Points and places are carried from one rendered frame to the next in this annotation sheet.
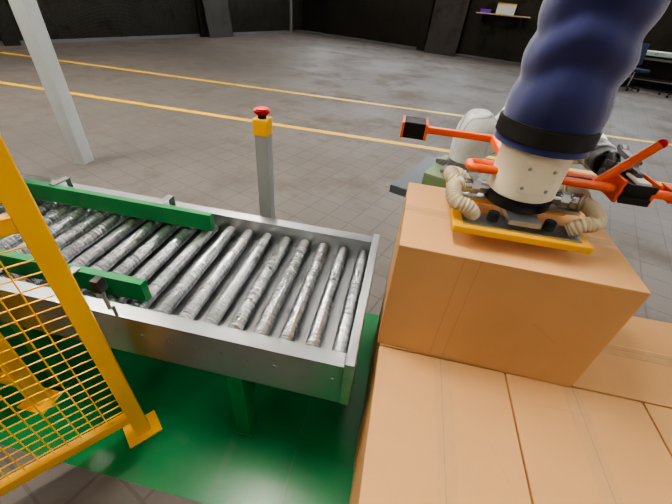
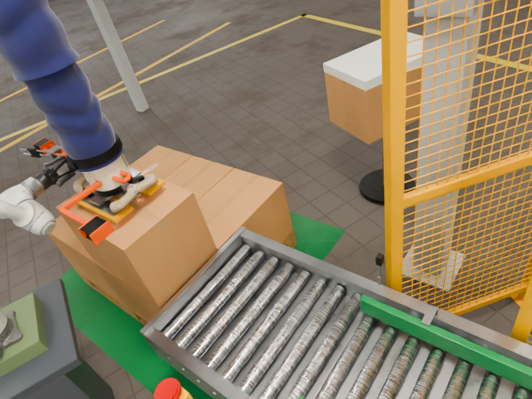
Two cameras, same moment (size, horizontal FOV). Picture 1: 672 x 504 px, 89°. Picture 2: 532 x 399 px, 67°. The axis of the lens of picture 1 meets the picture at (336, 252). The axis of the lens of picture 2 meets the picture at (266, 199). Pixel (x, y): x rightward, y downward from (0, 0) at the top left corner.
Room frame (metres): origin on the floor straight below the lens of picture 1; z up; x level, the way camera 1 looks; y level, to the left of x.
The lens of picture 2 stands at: (1.71, 0.99, 1.99)
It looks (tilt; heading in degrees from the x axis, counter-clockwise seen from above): 39 degrees down; 218
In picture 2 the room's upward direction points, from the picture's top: 15 degrees counter-clockwise
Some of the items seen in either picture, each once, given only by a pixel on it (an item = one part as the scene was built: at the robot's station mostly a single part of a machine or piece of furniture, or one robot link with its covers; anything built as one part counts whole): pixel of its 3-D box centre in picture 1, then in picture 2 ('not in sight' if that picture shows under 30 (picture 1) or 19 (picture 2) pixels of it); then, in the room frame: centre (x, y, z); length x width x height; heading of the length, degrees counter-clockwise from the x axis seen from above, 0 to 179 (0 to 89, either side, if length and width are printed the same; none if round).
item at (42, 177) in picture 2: (607, 164); (47, 178); (1.00, -0.76, 1.11); 0.09 x 0.07 x 0.08; 172
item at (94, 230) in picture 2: (414, 127); (96, 229); (1.18, -0.22, 1.11); 0.09 x 0.08 x 0.05; 172
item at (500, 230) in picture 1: (519, 224); (133, 177); (0.78, -0.47, 1.01); 0.34 x 0.10 x 0.05; 82
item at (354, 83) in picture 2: not in sight; (385, 85); (-0.59, 0.33, 0.82); 0.60 x 0.40 x 0.40; 146
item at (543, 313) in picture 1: (483, 277); (138, 229); (0.88, -0.49, 0.74); 0.60 x 0.40 x 0.40; 80
